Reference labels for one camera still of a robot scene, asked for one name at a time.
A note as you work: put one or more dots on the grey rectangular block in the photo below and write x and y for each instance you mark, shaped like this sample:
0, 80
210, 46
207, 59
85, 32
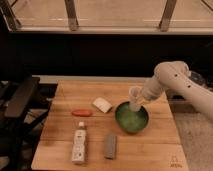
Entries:
110, 146

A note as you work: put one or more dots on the white bottle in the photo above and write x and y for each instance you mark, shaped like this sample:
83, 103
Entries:
79, 144

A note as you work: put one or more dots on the wooden cutting board table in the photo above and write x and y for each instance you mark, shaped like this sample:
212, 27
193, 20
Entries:
155, 148

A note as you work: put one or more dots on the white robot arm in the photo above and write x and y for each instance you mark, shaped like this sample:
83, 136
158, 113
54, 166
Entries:
175, 75

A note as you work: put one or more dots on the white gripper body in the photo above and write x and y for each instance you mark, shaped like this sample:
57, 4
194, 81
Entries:
140, 99

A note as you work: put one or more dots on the black chair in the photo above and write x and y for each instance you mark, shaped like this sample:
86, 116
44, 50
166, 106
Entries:
14, 131

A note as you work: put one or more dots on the orange carrot toy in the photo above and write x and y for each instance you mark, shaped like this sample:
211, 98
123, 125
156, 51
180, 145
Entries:
82, 113

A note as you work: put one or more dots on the green ceramic bowl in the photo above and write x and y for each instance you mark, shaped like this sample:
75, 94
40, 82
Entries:
130, 121

